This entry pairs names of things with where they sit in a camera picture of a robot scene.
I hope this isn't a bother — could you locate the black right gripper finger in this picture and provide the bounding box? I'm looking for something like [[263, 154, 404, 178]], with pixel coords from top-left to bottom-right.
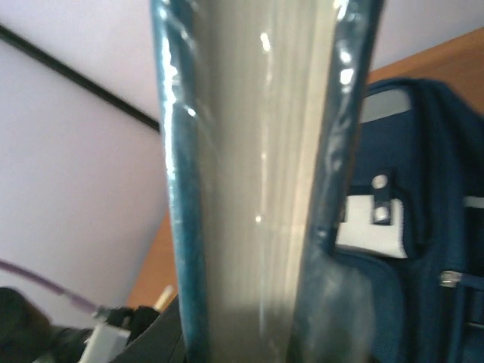
[[116, 297, 187, 363]]

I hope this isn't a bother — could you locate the dark blue Wuthering Heights book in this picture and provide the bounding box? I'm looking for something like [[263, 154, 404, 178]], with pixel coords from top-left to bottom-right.
[[150, 1, 383, 362]]

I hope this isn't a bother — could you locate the navy blue student backpack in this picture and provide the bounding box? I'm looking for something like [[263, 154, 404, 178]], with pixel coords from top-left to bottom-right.
[[337, 78, 483, 362]]

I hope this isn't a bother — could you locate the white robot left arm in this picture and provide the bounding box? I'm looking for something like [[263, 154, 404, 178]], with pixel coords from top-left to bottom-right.
[[1, 287, 92, 363]]

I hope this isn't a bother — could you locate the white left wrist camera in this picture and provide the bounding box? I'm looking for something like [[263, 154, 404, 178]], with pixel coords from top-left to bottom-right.
[[79, 306, 132, 363]]

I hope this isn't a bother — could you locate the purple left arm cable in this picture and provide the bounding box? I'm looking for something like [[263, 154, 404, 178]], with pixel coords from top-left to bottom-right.
[[0, 259, 101, 313]]

